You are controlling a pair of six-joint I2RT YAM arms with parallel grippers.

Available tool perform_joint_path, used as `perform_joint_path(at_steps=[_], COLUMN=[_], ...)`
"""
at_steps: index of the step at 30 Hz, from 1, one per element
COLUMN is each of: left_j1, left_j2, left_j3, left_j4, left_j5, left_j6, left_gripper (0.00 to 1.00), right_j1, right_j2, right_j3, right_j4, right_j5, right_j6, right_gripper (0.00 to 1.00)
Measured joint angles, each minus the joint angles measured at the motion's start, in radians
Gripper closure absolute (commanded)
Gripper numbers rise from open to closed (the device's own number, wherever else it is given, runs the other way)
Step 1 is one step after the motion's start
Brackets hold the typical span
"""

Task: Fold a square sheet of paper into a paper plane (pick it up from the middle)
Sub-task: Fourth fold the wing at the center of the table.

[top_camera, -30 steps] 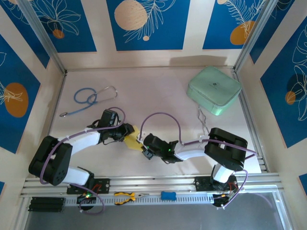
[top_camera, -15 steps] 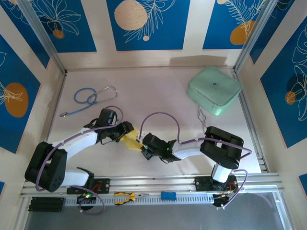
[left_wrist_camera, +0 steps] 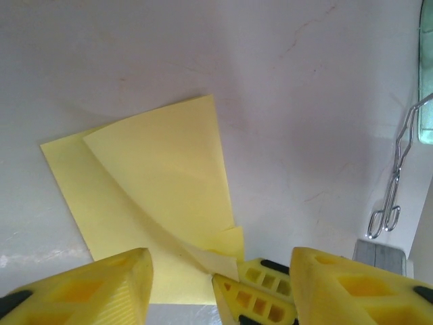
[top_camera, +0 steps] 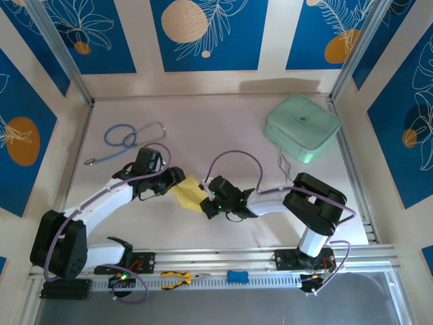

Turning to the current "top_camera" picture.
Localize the yellow square paper sheet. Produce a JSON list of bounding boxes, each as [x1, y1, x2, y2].
[[170, 174, 211, 213]]

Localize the blue stethoscope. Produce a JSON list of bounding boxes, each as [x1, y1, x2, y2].
[[83, 121, 167, 167]]

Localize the metal crucible tongs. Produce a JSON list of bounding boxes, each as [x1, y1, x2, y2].
[[277, 150, 294, 184]]

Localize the blue bone-shaped block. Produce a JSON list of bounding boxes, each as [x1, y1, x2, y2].
[[226, 269, 250, 284]]

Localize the mint green zip case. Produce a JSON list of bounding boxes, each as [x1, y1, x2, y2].
[[263, 93, 342, 165]]

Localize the black controller board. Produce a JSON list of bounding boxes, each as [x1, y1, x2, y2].
[[108, 272, 137, 299], [299, 270, 336, 296]]

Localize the black stacked bars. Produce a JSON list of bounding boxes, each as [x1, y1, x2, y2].
[[39, 278, 93, 301]]

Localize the aluminium frame rail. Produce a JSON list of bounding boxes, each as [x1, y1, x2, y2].
[[28, 243, 402, 282]]

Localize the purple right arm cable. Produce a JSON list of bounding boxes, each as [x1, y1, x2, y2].
[[205, 150, 357, 296]]

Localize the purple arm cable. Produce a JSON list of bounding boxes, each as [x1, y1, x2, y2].
[[43, 142, 173, 305], [205, 150, 357, 296]]

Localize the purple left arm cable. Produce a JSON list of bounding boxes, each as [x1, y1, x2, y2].
[[43, 142, 173, 305]]

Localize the yellow handled pliers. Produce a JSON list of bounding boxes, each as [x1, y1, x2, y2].
[[160, 269, 211, 290]]

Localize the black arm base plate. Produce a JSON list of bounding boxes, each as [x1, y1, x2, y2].
[[93, 251, 156, 275], [274, 248, 336, 272]]

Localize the slotted grey cable duct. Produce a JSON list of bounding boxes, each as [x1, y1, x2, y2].
[[91, 274, 305, 293]]

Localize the aluminium corner post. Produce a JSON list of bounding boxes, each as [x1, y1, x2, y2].
[[329, 0, 394, 101], [25, 0, 95, 104]]

